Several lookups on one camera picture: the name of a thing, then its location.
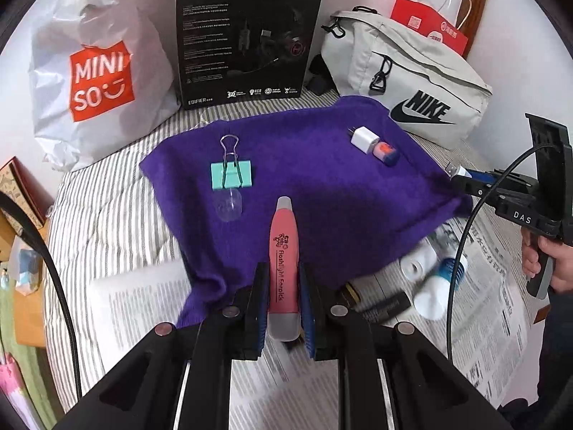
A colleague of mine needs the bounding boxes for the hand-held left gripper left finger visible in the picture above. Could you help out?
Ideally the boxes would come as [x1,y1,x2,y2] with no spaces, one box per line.
[54,262,271,430]

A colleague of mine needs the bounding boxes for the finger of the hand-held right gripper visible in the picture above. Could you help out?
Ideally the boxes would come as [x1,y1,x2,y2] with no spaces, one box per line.
[463,168,515,185]
[450,175,502,210]

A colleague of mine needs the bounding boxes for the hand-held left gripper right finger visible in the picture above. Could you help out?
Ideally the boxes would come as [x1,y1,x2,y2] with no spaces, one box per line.
[299,262,513,430]

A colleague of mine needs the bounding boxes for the pink flashlight earpick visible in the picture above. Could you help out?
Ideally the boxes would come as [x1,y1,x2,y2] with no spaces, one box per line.
[267,196,302,341]

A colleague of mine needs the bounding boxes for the white charger cube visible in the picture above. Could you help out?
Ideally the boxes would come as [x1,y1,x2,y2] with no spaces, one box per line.
[346,126,380,153]

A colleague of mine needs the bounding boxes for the clear plastic cap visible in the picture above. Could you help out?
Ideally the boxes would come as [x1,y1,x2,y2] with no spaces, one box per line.
[214,189,245,224]

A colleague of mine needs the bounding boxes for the green binder clip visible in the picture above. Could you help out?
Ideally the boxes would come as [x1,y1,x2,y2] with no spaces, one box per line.
[210,134,254,190]

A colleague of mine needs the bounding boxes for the person's right forearm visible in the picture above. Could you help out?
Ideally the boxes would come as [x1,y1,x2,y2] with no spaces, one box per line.
[535,287,573,417]

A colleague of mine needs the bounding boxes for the person's right hand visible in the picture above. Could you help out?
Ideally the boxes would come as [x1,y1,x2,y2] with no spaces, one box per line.
[520,230,573,294]

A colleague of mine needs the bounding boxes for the black stick with yellow band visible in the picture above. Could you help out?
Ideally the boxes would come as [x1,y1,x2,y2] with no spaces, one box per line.
[342,282,411,323]

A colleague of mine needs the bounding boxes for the white tape roll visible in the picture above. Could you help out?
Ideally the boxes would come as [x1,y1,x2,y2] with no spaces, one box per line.
[400,246,438,284]

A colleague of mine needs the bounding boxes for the white and blue bottle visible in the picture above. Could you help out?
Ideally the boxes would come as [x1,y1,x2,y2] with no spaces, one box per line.
[413,255,468,321]

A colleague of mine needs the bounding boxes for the grey waist bag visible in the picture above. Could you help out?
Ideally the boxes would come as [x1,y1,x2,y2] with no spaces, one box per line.
[307,6,493,151]

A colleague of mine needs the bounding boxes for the newspaper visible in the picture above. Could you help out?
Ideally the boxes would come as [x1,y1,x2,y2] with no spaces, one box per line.
[87,215,549,430]

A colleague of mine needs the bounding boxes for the purple towel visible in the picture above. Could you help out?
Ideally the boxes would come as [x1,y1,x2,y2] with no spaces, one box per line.
[139,95,474,330]

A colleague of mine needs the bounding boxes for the striped bed sheet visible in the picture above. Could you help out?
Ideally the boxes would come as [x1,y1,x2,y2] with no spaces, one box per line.
[42,85,511,413]

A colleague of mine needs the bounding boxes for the orange envelope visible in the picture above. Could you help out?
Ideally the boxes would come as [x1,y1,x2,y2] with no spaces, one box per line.
[0,208,52,348]

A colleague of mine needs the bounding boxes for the small white and blue carton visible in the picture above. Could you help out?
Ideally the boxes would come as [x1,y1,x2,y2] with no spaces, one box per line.
[11,237,45,296]

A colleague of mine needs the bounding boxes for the pink bag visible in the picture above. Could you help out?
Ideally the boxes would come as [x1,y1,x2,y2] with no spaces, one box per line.
[0,352,37,430]

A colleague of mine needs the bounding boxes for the black headset box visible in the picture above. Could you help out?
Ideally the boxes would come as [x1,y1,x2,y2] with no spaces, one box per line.
[174,0,325,112]

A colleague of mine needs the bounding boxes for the brown patterned box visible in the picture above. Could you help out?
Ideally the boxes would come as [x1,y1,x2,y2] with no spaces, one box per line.
[0,156,57,229]

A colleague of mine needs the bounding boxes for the white plastic shopping bag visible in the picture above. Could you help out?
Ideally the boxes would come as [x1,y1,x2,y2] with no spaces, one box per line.
[28,0,182,172]

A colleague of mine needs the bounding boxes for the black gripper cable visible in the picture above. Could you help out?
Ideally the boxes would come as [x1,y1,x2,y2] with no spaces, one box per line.
[0,190,86,401]
[445,142,558,354]

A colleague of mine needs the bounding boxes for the red paper bag white handles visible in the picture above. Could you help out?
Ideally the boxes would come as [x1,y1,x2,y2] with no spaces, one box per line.
[390,0,473,57]

